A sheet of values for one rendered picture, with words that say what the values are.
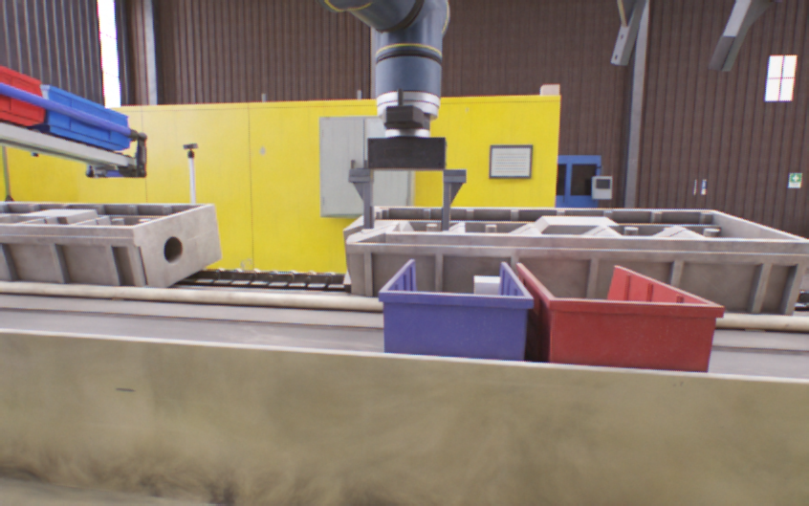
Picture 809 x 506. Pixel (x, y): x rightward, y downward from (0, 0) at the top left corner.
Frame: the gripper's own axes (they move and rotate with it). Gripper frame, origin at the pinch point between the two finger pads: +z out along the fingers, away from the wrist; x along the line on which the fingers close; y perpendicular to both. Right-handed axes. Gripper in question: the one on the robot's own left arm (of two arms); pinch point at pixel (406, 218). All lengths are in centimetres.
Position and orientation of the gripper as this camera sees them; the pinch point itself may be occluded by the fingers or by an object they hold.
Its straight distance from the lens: 70.2
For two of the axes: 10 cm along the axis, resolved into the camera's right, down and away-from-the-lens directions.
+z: -0.1, 9.9, 1.2
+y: 1.4, -1.1, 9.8
